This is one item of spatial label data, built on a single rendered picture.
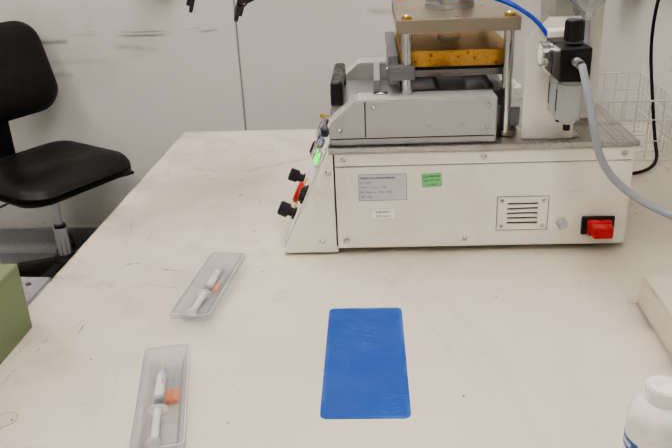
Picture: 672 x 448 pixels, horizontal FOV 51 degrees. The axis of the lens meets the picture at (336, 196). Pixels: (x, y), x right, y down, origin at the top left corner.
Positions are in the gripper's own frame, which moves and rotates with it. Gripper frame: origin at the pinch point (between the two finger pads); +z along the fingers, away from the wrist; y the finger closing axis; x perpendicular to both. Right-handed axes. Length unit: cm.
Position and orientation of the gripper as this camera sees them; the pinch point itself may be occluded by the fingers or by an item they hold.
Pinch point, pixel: (214, 9)
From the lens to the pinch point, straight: 149.9
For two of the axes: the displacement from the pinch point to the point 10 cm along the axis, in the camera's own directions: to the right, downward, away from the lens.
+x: -0.8, -7.9, 6.1
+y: 9.5, 1.3, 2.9
